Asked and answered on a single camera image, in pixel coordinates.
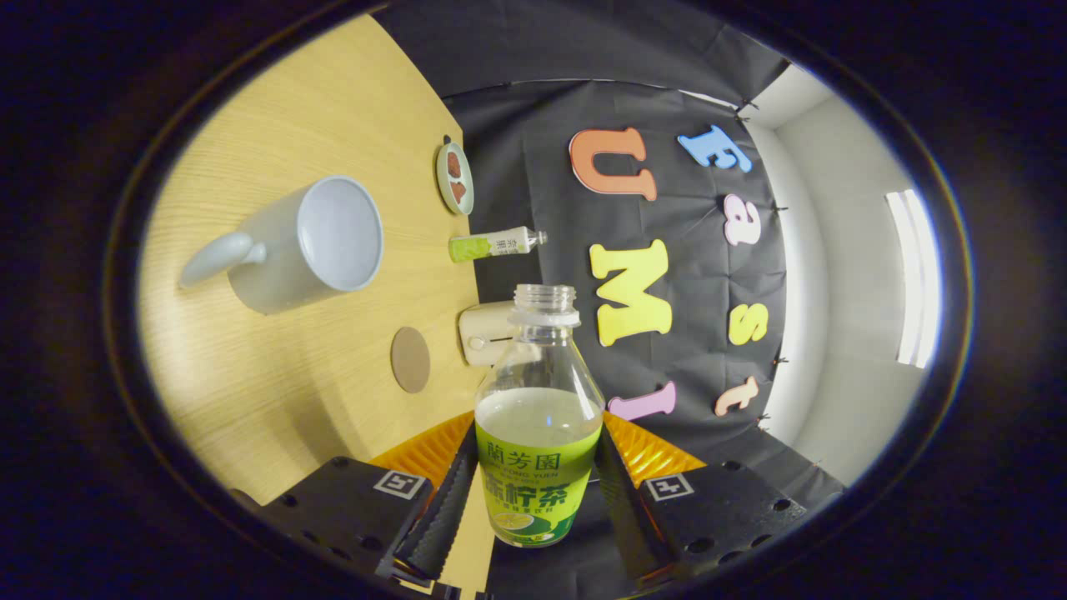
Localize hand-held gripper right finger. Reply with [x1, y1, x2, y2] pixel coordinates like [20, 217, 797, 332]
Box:
[594, 410, 809, 586]

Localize wooden table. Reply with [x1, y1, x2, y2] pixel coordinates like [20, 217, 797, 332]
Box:
[138, 12, 501, 598]

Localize white toaster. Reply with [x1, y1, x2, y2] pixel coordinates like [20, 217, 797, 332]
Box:
[458, 300, 522, 368]

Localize clear juice bottle green label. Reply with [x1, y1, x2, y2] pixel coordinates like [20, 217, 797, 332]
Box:
[474, 283, 605, 549]

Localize white cup with handle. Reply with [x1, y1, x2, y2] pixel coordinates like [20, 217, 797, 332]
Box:
[178, 175, 385, 316]

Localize slim white green bottle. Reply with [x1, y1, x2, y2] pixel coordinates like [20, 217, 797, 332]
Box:
[448, 227, 549, 264]

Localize round brown coaster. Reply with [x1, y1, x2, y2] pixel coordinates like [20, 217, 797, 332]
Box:
[391, 326, 432, 394]

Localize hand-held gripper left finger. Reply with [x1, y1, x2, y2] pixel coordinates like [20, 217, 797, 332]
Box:
[229, 410, 480, 584]

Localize ceiling light panel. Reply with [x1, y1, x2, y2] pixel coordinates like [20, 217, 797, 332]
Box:
[885, 189, 941, 369]

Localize grey round plate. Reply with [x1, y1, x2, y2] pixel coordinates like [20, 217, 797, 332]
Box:
[435, 137, 475, 217]

